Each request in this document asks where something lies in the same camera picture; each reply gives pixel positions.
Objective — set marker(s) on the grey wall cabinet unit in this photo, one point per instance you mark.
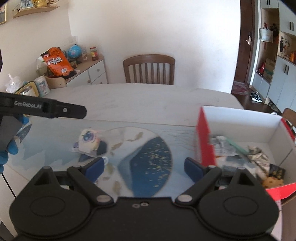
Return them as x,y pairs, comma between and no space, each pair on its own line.
280,18

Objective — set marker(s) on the silver foil bag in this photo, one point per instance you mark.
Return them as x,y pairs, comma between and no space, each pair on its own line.
259,158

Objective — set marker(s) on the white printed snack wrapper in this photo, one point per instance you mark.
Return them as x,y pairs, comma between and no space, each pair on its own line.
222,147

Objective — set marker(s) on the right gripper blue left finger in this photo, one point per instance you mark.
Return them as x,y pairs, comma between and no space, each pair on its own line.
94,169

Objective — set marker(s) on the wooden chair at far side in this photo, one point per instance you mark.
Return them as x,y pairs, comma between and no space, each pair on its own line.
150,69

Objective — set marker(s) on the cardboard box on shelf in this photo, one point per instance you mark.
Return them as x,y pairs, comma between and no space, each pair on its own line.
269,69

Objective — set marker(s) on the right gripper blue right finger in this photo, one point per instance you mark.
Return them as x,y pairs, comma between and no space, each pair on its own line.
194,170

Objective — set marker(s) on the red lid sauce jar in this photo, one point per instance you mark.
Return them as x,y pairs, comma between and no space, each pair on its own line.
94,53

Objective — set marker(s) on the white drawer cabinet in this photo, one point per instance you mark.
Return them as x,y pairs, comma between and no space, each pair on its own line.
87,73

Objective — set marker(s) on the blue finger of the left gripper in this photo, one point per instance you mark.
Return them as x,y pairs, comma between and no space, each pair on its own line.
68,110

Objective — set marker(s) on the floral white mug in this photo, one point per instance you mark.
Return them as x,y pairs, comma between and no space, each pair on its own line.
42,86

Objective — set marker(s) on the wooden chair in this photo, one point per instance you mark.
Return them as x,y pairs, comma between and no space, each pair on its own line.
290,117
150,69

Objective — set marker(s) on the orange snack bag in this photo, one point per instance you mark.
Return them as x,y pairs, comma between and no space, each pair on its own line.
57,62

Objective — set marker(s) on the mint green tube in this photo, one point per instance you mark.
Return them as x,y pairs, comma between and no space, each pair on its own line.
237,147

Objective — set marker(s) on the blue globe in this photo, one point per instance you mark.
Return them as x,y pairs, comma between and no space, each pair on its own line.
74,52

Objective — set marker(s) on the blue patterned table mat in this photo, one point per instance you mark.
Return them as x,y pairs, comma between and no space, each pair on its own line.
142,160

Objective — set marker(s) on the hanging grey tote bag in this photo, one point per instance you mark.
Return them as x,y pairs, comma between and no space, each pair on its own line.
265,34

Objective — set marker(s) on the golden flower ornament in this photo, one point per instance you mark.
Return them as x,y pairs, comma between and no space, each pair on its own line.
44,3

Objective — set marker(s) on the dark brown door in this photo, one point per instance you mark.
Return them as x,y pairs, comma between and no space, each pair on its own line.
247,8

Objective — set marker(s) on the framed wall picture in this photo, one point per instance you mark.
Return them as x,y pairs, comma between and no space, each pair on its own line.
3,14

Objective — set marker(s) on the white electric kettle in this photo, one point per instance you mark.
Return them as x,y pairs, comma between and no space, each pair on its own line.
29,89

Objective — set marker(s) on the tan bread toy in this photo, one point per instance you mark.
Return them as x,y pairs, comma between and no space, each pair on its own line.
272,182

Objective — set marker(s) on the red cardboard box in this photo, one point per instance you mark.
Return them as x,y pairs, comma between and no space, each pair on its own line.
247,128

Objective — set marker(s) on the blue gloved left hand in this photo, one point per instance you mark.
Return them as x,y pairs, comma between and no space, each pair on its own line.
12,148

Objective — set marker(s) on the black sneakers pair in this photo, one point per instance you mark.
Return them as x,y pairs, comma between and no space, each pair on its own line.
255,97

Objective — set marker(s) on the wooden chair at right side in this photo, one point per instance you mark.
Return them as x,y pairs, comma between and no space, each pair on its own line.
290,117

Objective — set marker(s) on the white tissue pack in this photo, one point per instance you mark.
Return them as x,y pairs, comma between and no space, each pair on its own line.
229,164

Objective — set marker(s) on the wooden wall shelf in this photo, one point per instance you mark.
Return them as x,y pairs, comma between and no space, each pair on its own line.
30,11

